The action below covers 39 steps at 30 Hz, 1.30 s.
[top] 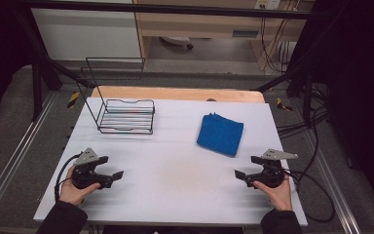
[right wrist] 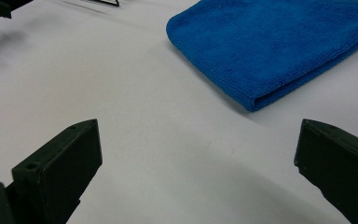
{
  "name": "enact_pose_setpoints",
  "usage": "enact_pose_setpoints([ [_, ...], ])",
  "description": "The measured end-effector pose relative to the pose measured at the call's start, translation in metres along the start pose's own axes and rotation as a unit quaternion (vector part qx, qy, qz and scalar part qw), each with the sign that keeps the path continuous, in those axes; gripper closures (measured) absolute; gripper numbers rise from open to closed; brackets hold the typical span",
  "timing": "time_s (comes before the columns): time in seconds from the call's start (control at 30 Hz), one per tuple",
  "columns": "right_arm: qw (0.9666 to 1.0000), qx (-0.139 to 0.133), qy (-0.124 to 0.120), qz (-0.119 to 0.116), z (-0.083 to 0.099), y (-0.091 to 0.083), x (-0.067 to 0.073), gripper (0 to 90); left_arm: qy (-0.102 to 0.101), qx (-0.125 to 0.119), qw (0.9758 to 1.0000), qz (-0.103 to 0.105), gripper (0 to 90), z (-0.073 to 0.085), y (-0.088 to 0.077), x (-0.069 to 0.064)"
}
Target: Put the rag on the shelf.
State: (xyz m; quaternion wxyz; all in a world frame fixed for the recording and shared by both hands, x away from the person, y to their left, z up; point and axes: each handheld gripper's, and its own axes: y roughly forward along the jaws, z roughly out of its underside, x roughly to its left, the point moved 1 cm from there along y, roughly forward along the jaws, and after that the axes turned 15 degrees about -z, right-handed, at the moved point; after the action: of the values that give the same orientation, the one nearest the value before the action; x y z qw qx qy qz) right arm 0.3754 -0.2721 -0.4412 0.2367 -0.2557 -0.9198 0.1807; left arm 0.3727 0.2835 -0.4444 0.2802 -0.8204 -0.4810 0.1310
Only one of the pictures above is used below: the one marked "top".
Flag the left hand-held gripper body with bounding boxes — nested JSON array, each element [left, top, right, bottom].
[[70, 147, 115, 191]]

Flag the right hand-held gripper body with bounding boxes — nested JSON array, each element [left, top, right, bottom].
[[244, 148, 299, 189]]

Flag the blue towel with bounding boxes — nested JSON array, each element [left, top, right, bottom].
[[196, 112, 244, 158]]

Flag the black wire rack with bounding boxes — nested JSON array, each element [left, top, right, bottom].
[[75, 57, 156, 136]]

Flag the person's left hand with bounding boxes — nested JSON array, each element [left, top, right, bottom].
[[58, 176, 101, 207]]

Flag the person's right hand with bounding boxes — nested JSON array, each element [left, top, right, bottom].
[[252, 175, 294, 213]]

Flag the white table cover board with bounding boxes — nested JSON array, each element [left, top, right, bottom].
[[33, 97, 309, 227]]

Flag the yellow black floor tape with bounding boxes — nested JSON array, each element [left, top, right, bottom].
[[66, 91, 81, 109], [276, 97, 294, 112]]

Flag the white cabinet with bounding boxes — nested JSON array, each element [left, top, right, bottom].
[[30, 0, 143, 61]]

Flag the black curtain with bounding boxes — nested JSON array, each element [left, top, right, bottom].
[[0, 0, 37, 131], [300, 0, 374, 211]]

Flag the chair base with caster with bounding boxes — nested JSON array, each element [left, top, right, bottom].
[[159, 35, 195, 52]]

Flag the light wooden desk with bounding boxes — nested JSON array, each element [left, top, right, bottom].
[[132, 0, 316, 72]]

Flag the white power strip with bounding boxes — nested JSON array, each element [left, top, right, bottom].
[[254, 0, 281, 10]]

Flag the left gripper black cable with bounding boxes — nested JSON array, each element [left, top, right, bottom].
[[54, 152, 83, 204]]

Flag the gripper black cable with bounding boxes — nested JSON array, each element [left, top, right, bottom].
[[54, 152, 83, 204], [281, 168, 336, 224]]

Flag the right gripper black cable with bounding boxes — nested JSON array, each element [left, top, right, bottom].
[[281, 168, 336, 224]]

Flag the bundle of black floor cables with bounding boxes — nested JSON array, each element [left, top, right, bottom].
[[277, 82, 331, 139]]

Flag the aluminium floor rail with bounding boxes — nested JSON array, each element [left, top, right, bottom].
[[0, 92, 58, 223], [300, 128, 362, 234]]

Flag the black frame strut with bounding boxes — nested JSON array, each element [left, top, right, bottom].
[[255, 61, 318, 126], [13, 9, 94, 122]]

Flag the hanging cables under desk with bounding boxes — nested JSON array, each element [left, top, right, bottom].
[[260, 16, 301, 74]]

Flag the black horizontal frame bar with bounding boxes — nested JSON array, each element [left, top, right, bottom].
[[13, 0, 322, 20]]

